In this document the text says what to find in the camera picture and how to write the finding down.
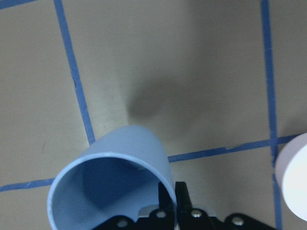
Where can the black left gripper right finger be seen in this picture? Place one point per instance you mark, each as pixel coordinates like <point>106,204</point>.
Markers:
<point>183,199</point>

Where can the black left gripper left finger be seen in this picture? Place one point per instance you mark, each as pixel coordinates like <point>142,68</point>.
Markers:
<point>165,201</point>

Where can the blue cup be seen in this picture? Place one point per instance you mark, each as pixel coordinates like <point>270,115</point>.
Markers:
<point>118,175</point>

